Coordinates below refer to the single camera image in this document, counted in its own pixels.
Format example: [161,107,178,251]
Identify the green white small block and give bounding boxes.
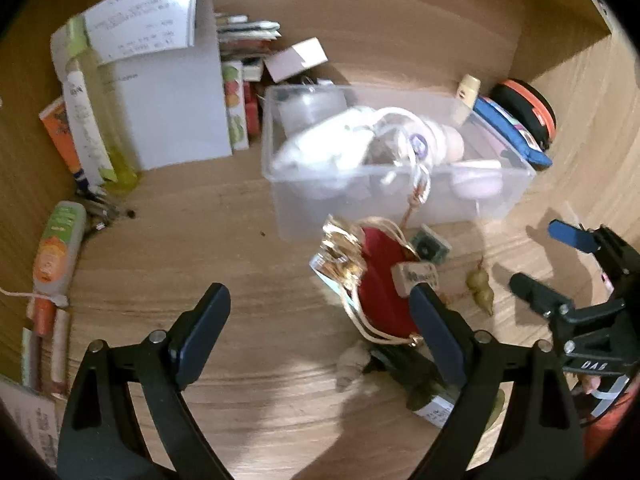
[410,224,451,264]

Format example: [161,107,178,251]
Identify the white eraser block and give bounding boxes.
[390,261,439,298]

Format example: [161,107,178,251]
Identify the red velvet drawstring pouch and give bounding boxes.
[342,217,420,346]

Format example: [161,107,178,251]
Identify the white drawstring pouch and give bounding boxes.
[268,106,380,200]

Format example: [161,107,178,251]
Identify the white round cream jar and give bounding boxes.
[278,90,347,136]

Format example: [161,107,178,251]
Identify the pink lidded jar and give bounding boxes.
[450,159,503,200]

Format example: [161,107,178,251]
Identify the gold foil wrapper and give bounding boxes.
[310,214,367,290]

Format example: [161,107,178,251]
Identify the person right hand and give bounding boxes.
[579,375,602,394]

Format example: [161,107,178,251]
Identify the printed paper tag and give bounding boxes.
[1,377,60,470]

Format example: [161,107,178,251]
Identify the orange lip balm tube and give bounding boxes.
[32,298,56,337]

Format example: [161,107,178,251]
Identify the black orange round case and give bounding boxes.
[489,78,558,152]

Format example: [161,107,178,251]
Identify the blue patchwork pouch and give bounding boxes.
[474,96,552,169]

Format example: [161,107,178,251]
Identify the green orange tube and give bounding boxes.
[32,200,87,299]

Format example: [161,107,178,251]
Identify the cream small lotion bottle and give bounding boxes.
[452,74,480,126]

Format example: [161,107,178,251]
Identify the clear plastic storage bin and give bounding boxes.
[262,84,536,240]

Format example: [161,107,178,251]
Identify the metal nail clippers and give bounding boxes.
[75,188,137,237]

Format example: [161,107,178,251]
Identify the orange booklet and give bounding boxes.
[39,96,85,181]

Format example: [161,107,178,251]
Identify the pink white small box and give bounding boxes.
[265,37,329,84]

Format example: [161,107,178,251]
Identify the yellow green spray bottle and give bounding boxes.
[65,14,138,195]

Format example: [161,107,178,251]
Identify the fruit pattern box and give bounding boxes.
[222,61,248,151]

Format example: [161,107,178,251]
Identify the white standing paper folder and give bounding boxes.
[52,0,234,172]

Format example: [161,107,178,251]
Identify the stack of booklets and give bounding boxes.
[215,13,281,61]

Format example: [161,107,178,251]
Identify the paper receipt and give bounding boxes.
[50,0,196,80]

